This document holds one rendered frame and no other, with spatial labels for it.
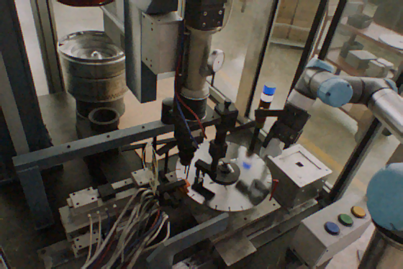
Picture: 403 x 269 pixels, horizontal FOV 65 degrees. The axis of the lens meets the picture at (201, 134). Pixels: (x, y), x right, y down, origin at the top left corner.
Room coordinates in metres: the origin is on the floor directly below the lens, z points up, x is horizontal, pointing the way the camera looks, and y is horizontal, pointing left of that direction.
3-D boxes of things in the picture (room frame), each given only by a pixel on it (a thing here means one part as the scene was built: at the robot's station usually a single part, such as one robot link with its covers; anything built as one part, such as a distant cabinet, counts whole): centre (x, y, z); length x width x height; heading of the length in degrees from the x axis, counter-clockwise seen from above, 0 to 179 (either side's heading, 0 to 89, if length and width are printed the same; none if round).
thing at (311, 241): (0.71, -0.51, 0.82); 0.28 x 0.11 x 0.15; 128
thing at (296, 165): (0.94, -0.40, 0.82); 0.18 x 0.18 x 0.15; 38
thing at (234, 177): (0.78, -0.10, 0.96); 0.11 x 0.11 x 0.03
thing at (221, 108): (0.71, -0.05, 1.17); 0.06 x 0.05 x 0.20; 119
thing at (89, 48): (1.28, 0.52, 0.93); 0.31 x 0.31 x 0.36
